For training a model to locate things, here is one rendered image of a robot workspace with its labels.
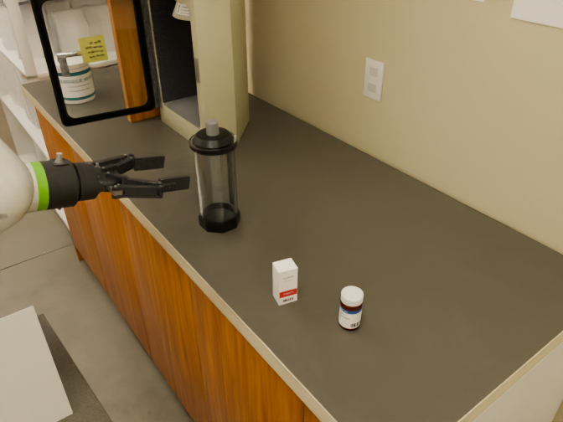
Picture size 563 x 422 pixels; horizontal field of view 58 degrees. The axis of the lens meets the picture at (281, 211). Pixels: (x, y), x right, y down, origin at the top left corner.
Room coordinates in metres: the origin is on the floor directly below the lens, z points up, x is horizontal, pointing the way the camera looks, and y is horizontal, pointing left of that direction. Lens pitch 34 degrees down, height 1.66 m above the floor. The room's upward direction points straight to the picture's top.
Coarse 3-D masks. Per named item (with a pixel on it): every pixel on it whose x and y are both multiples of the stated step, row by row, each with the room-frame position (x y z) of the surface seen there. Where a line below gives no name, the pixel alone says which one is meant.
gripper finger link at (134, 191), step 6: (114, 186) 0.83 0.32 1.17; (120, 186) 0.84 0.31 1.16; (126, 186) 0.84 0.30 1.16; (132, 186) 0.85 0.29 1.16; (138, 186) 0.85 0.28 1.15; (144, 186) 0.86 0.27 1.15; (150, 186) 0.86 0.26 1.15; (156, 186) 0.87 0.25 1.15; (162, 186) 0.87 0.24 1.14; (126, 192) 0.84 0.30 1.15; (132, 192) 0.84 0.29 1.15; (138, 192) 0.85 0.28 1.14; (144, 192) 0.85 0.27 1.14; (150, 192) 0.85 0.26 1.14; (156, 192) 0.86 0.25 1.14; (162, 192) 0.86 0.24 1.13; (114, 198) 0.83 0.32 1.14
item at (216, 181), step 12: (192, 144) 1.01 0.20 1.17; (204, 156) 0.99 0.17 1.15; (216, 156) 0.99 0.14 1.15; (228, 156) 1.01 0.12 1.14; (204, 168) 1.00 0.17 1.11; (216, 168) 0.99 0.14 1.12; (228, 168) 1.01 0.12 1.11; (204, 180) 1.00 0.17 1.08; (216, 180) 0.99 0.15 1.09; (228, 180) 1.00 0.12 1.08; (204, 192) 1.00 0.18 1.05; (216, 192) 0.99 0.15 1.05; (228, 192) 1.00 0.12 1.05; (204, 204) 1.00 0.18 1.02; (216, 204) 0.99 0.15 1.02; (228, 204) 1.00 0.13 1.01; (204, 216) 1.00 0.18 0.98; (216, 216) 0.99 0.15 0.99; (228, 216) 1.00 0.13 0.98
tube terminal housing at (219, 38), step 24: (192, 0) 1.41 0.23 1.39; (216, 0) 1.44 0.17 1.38; (240, 0) 1.61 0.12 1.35; (192, 24) 1.42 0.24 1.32; (216, 24) 1.44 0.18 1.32; (240, 24) 1.59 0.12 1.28; (216, 48) 1.44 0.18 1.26; (240, 48) 1.58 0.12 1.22; (216, 72) 1.43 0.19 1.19; (240, 72) 1.56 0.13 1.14; (216, 96) 1.43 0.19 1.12; (240, 96) 1.55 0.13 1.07; (168, 120) 1.60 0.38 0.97; (240, 120) 1.53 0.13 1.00
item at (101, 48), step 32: (64, 0) 1.53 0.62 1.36; (96, 0) 1.57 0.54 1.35; (128, 0) 1.62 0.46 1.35; (64, 32) 1.52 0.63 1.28; (96, 32) 1.57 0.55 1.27; (128, 32) 1.61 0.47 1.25; (96, 64) 1.56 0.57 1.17; (128, 64) 1.60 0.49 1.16; (64, 96) 1.50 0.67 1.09; (96, 96) 1.55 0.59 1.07; (128, 96) 1.59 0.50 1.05
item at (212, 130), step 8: (208, 120) 1.04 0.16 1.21; (216, 120) 1.04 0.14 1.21; (208, 128) 1.03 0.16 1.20; (216, 128) 1.03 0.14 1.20; (224, 128) 1.06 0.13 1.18; (200, 136) 1.02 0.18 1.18; (208, 136) 1.02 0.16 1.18; (216, 136) 1.02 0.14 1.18; (224, 136) 1.02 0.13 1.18; (232, 136) 1.04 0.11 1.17; (200, 144) 1.00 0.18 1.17; (208, 144) 1.00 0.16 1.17; (216, 144) 1.00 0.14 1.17; (224, 144) 1.00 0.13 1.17
